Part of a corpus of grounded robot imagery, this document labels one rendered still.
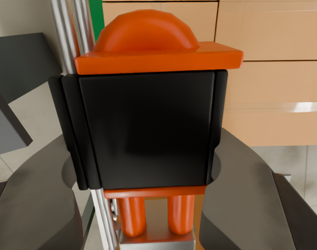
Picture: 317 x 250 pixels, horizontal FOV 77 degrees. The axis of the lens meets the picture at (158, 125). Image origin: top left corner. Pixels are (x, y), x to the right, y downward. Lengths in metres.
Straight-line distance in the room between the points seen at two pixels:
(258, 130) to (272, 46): 0.36
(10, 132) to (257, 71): 0.93
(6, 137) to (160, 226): 0.71
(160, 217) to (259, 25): 0.79
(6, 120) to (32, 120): 0.93
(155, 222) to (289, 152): 1.84
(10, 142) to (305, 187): 2.26
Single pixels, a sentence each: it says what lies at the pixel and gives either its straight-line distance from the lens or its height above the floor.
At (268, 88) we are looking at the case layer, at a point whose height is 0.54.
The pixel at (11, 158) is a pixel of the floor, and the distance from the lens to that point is 2.02.
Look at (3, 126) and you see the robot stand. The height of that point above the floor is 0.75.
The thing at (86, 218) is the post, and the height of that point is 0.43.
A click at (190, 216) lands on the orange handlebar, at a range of 0.17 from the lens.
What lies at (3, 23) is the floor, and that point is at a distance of 1.60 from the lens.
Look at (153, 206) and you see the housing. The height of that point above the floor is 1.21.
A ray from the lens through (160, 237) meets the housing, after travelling 0.18.
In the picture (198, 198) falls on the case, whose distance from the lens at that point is 0.94.
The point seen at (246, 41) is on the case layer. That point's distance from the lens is 0.87.
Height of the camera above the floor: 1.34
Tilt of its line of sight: 62 degrees down
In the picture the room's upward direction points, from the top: 177 degrees clockwise
